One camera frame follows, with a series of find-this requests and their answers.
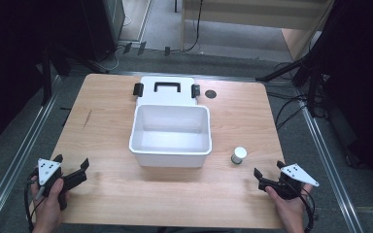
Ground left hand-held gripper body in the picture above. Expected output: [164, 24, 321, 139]
[32, 157, 88, 212]

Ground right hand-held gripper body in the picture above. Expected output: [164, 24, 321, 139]
[257, 162, 321, 201]

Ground person's right hand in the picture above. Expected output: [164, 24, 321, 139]
[264, 183, 314, 233]

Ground person's left hand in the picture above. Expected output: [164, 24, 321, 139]
[30, 177, 71, 233]

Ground small white-capped bottle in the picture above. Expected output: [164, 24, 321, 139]
[230, 146, 249, 165]

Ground black metal stand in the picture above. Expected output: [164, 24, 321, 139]
[255, 48, 325, 118]
[40, 45, 73, 107]

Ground white plastic storage box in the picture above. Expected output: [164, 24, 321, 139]
[128, 104, 214, 169]

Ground black box latch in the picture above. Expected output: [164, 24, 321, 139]
[132, 83, 145, 98]
[190, 83, 202, 99]

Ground black curtain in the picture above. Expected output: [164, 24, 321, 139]
[0, 0, 90, 153]
[317, 0, 373, 187]

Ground white box lid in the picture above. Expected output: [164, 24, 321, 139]
[135, 76, 199, 108]

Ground dark cabinet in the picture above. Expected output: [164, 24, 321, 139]
[81, 0, 126, 63]

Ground light wooden furniture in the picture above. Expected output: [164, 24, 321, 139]
[180, 0, 336, 61]

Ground metal floor rail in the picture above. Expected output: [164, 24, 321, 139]
[0, 75, 63, 233]
[299, 102, 366, 233]

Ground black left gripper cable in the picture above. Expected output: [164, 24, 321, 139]
[23, 170, 47, 233]

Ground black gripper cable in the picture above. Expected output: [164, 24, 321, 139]
[299, 187, 316, 233]
[23, 170, 47, 233]

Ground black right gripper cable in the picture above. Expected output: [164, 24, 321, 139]
[299, 187, 316, 233]

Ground black floor cables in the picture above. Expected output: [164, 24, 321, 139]
[266, 91, 309, 131]

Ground black lid handle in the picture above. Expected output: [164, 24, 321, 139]
[153, 82, 182, 93]

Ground black hanging cable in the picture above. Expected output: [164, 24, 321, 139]
[169, 0, 205, 54]

